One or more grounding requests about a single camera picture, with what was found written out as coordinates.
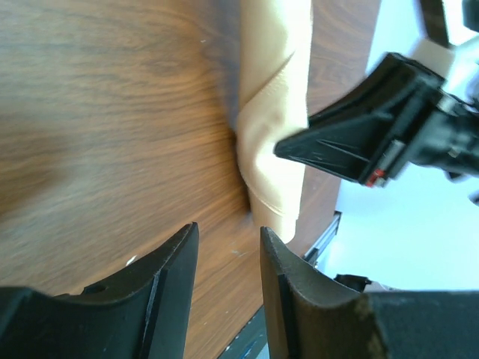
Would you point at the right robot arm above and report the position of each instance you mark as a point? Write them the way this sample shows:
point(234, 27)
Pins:
point(449, 47)

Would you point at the aluminium table frame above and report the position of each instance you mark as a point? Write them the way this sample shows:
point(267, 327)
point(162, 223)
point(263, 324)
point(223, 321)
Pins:
point(314, 253)

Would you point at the peach cloth napkin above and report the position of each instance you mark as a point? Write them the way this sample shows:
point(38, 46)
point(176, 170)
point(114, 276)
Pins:
point(275, 52)

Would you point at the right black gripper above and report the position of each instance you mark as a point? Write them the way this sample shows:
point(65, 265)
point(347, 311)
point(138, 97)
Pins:
point(374, 122)

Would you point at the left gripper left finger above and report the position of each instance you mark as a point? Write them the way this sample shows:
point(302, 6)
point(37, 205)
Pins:
point(141, 311)

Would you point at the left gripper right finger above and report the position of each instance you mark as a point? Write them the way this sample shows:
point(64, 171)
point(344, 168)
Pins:
point(310, 315)

